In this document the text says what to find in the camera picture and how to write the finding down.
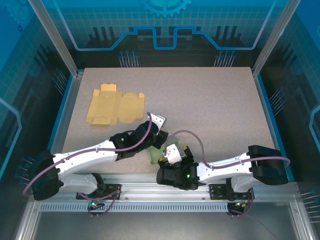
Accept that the aluminium side rail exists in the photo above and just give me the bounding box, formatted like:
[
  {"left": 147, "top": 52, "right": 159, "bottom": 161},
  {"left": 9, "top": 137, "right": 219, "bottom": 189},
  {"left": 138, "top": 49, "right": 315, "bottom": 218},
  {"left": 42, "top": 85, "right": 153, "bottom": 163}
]
[{"left": 41, "top": 71, "right": 85, "bottom": 182}]

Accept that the aluminium mounting rail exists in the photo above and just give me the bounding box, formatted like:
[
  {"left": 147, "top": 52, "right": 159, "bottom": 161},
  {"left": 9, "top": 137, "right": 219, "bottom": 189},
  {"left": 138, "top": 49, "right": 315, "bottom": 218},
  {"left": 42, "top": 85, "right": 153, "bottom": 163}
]
[{"left": 32, "top": 173, "right": 305, "bottom": 205}]

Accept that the green paper box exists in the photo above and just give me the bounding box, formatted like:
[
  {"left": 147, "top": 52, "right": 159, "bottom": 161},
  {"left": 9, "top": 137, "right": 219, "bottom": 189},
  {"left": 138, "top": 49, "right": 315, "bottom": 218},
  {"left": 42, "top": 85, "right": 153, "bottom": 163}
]
[{"left": 147, "top": 138, "right": 181, "bottom": 166}]

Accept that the yellow paper box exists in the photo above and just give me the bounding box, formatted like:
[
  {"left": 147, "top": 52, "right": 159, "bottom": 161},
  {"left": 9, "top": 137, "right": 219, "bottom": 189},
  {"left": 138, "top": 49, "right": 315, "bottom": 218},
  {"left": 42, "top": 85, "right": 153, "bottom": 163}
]
[{"left": 84, "top": 83, "right": 146, "bottom": 127}]

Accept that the blue side strip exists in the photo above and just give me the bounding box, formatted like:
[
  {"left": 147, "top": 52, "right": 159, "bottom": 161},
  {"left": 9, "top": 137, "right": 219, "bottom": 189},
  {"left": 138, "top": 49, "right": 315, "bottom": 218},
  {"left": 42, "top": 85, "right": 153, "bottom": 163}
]
[{"left": 254, "top": 73, "right": 292, "bottom": 172}]

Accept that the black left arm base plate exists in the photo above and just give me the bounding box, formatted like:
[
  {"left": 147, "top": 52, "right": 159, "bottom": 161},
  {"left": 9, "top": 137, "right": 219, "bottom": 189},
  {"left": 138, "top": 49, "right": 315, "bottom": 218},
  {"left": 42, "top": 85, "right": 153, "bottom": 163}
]
[{"left": 76, "top": 183, "right": 123, "bottom": 200}]

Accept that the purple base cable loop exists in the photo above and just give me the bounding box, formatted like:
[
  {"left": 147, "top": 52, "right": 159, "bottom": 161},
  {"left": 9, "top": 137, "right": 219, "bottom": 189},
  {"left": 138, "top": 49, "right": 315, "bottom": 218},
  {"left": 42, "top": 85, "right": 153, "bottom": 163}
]
[
  {"left": 78, "top": 184, "right": 123, "bottom": 218},
  {"left": 226, "top": 189, "right": 257, "bottom": 219}
]

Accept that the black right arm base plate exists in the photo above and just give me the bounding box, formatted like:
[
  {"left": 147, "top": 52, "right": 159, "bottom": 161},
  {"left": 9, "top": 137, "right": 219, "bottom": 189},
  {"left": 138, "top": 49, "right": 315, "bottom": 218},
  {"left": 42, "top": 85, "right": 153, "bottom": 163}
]
[{"left": 208, "top": 183, "right": 256, "bottom": 201}]

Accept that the slotted grey cable duct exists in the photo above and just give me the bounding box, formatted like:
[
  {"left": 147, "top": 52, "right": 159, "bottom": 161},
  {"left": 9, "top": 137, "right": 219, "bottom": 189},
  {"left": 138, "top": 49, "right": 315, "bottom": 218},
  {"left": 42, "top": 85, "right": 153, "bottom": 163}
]
[{"left": 39, "top": 202, "right": 230, "bottom": 214}]

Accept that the grey metal shelf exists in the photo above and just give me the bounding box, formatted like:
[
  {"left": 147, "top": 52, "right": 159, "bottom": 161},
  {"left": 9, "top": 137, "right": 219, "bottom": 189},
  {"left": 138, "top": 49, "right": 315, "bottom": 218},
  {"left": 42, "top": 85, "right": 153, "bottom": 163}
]
[{"left": 31, "top": 211, "right": 301, "bottom": 240}]

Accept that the aluminium frame post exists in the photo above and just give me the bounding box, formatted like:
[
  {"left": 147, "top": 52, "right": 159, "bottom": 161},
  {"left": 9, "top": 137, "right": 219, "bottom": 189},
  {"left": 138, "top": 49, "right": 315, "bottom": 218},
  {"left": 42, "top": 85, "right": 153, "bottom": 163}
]
[
  {"left": 27, "top": 0, "right": 85, "bottom": 77},
  {"left": 251, "top": 0, "right": 302, "bottom": 77}
]

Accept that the small LED connector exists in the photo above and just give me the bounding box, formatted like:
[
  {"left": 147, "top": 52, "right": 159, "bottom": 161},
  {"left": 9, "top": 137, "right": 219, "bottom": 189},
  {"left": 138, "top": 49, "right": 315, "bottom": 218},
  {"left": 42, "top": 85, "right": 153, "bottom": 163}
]
[
  {"left": 233, "top": 199, "right": 251, "bottom": 211},
  {"left": 87, "top": 198, "right": 106, "bottom": 213}
]

